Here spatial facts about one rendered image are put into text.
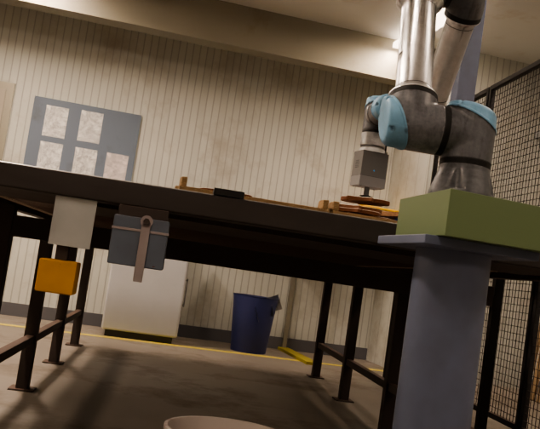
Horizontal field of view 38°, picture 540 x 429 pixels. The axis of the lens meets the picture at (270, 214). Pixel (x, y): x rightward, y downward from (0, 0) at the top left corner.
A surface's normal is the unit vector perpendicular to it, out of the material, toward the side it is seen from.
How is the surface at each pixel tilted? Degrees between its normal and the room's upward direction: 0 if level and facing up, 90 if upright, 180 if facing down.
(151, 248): 90
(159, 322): 90
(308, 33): 90
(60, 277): 90
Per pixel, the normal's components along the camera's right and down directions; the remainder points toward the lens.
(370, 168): 0.33, -0.03
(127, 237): 0.12, -0.06
